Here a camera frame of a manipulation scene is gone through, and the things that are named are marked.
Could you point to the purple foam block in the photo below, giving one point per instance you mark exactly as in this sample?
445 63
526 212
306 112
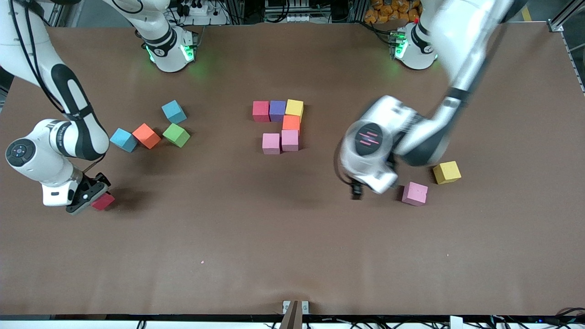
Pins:
277 110

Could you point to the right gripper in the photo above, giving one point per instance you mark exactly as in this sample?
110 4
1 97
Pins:
97 180

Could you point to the silver metal rack equipment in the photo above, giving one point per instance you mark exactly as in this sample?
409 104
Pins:
292 9

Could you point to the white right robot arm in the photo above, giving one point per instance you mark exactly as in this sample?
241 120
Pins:
43 160

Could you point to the red foam block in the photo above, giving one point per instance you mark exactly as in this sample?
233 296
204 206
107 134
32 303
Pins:
261 111
105 201

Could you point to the aluminium frame profile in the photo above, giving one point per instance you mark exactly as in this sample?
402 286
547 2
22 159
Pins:
555 26

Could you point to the white power strip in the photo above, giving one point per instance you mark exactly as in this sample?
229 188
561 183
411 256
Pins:
201 10

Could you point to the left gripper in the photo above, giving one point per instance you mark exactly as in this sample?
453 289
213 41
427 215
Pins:
357 190

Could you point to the metal bracket with brown wedge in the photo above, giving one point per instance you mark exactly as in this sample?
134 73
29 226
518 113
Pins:
295 311

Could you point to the bag of orange items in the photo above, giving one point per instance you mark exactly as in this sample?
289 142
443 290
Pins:
388 11

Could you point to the green foam block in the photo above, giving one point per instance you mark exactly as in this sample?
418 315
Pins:
176 135

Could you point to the yellow foam block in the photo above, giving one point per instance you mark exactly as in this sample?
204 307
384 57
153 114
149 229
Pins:
294 108
447 172

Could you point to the brown table cover sheet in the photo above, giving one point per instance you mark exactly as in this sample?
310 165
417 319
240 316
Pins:
292 246

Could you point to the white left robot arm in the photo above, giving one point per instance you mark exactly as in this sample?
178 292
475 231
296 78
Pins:
457 36

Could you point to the pink foam block with notch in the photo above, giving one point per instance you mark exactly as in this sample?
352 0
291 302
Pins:
415 193

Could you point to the blue foam block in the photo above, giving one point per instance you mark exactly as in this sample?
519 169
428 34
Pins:
124 140
174 112

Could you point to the orange foam block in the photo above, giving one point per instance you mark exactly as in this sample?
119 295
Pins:
147 135
291 122

